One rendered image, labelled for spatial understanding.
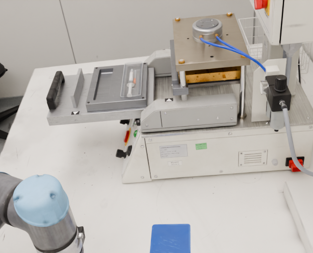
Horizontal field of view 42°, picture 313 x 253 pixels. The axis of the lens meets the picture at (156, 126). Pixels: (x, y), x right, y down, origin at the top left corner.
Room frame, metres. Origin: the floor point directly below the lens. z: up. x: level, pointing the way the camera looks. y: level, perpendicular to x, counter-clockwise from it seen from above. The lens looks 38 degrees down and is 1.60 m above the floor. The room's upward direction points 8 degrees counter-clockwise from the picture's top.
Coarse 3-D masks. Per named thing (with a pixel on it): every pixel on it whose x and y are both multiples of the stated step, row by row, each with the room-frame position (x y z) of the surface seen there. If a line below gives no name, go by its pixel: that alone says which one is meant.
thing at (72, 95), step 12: (72, 84) 1.08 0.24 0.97; (84, 84) 1.07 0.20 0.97; (60, 96) 1.02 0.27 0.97; (72, 96) 0.95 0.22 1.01; (84, 96) 1.00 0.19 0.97; (60, 108) 0.96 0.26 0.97; (72, 108) 0.95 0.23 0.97; (84, 108) 0.94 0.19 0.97; (132, 108) 0.91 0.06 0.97; (144, 108) 0.90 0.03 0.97; (48, 120) 0.92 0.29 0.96; (60, 120) 0.92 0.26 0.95; (72, 120) 0.92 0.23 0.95; (84, 120) 0.91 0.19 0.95; (96, 120) 0.91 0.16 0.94; (108, 120) 0.91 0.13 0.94
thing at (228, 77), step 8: (192, 72) 0.91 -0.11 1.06; (200, 72) 0.90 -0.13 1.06; (208, 72) 0.90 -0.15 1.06; (216, 72) 0.89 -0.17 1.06; (224, 72) 0.89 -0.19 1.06; (232, 72) 0.89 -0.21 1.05; (192, 80) 0.90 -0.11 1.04; (200, 80) 0.89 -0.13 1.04; (208, 80) 0.89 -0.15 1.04; (216, 80) 0.89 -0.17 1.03; (224, 80) 0.89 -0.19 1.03; (232, 80) 0.89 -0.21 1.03
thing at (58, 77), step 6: (60, 72) 1.09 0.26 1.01; (54, 78) 1.06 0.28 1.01; (60, 78) 1.07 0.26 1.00; (54, 84) 1.02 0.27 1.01; (60, 84) 1.05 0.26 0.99; (54, 90) 0.99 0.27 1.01; (48, 96) 0.96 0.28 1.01; (54, 96) 0.97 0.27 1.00; (48, 102) 0.96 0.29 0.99; (54, 102) 0.96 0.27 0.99; (54, 108) 0.96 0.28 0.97
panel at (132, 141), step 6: (126, 126) 1.11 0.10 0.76; (138, 126) 0.91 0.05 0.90; (132, 132) 0.97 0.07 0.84; (138, 132) 0.88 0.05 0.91; (132, 138) 0.93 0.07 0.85; (138, 138) 0.86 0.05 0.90; (126, 144) 0.99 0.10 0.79; (132, 144) 0.90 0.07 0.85; (132, 150) 0.87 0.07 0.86; (126, 156) 0.92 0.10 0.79; (126, 162) 0.88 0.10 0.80
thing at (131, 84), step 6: (126, 66) 1.08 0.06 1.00; (132, 66) 1.08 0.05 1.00; (138, 66) 1.07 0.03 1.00; (126, 72) 1.05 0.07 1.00; (132, 72) 1.04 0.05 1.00; (138, 72) 1.04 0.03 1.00; (126, 78) 1.01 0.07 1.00; (132, 78) 1.01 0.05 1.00; (138, 78) 1.00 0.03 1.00; (126, 84) 0.98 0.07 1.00; (132, 84) 0.98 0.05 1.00; (138, 84) 0.97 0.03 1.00; (126, 90) 0.95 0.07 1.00; (132, 90) 0.95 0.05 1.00; (138, 90) 0.94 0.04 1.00
